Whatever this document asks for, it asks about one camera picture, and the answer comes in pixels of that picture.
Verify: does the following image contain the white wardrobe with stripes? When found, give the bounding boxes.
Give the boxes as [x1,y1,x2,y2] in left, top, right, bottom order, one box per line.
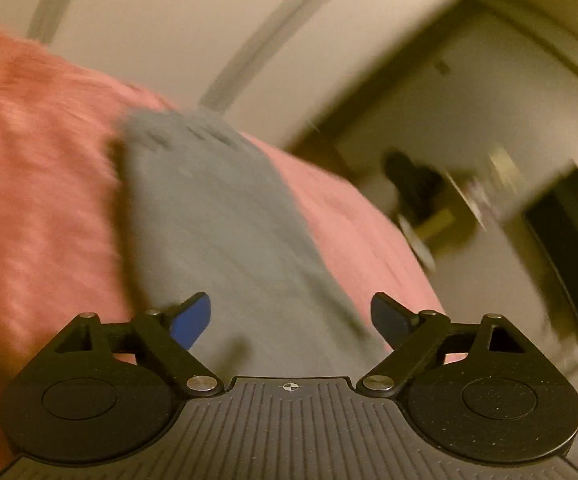
[26,0,520,153]

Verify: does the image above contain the yellow side table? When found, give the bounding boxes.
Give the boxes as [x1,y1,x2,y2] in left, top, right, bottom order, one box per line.
[398,160,502,273]

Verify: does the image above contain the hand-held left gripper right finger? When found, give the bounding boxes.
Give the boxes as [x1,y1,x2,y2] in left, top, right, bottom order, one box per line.
[356,291,530,395]

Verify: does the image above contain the grey sweat pants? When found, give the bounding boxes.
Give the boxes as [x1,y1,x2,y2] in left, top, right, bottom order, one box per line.
[114,109,394,378]

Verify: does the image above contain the black wall television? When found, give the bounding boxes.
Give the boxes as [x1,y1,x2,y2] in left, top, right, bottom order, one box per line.
[523,167,578,333]

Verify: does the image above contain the pink ribbed blanket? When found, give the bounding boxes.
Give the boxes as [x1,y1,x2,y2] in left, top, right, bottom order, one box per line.
[0,17,470,471]

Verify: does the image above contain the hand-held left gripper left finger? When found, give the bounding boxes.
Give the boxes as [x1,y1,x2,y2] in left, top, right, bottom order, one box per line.
[54,291,226,395]

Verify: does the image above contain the black cloth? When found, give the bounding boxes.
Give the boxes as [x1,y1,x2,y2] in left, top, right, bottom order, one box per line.
[381,152,444,222]

